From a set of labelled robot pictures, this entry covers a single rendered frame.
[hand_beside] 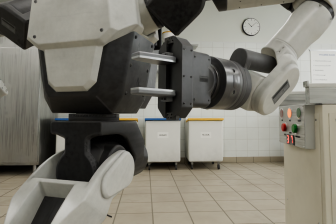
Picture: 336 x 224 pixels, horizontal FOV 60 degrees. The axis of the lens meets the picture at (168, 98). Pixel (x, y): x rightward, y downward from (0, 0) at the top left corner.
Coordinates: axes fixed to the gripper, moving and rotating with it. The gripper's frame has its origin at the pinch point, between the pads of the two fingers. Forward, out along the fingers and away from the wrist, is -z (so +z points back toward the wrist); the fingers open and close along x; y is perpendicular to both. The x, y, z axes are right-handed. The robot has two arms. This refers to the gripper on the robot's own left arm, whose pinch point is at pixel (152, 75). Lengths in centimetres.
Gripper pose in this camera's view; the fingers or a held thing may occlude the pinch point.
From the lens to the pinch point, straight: 41.4
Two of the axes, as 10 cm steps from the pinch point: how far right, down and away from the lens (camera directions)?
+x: 0.2, -10.0, 0.7
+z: 7.7, 0.6, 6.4
